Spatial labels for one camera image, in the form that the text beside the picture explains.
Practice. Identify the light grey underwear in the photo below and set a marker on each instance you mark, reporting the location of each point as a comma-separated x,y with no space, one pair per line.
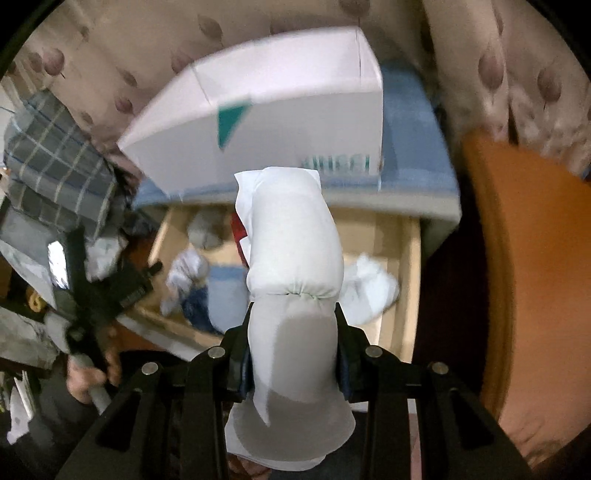
291,240

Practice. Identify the person's left hand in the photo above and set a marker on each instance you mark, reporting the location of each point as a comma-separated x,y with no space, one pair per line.
81,378

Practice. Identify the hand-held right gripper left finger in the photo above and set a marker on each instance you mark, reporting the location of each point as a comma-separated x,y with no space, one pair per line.
244,378

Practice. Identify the grey plaid cloth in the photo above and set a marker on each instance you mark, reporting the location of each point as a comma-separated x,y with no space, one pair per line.
55,157

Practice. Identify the white cardboard box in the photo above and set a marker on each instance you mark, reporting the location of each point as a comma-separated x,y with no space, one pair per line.
286,92

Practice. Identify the grey-white nightstand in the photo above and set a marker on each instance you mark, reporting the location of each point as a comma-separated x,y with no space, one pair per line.
443,226

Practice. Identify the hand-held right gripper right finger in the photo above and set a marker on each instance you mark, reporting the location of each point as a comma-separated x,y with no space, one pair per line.
345,378

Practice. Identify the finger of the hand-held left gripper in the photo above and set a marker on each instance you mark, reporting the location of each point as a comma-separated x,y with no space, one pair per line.
133,293
151,270

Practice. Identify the wooden drawer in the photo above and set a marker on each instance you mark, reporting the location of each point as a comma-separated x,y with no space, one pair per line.
369,235

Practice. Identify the light blue underwear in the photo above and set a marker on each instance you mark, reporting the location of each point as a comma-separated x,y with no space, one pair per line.
226,295

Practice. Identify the red underwear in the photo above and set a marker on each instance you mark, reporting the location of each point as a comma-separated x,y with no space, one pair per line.
238,240

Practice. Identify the orange wooden board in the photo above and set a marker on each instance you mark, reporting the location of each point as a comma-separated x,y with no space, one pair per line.
540,277

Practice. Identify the blue speckled underwear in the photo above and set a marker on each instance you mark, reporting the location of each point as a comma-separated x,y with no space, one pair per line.
196,307

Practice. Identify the leaf print curtain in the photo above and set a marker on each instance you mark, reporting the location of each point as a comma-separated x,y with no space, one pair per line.
508,69
138,37

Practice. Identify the blue checked cloth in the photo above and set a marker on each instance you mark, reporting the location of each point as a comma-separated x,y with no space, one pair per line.
411,138

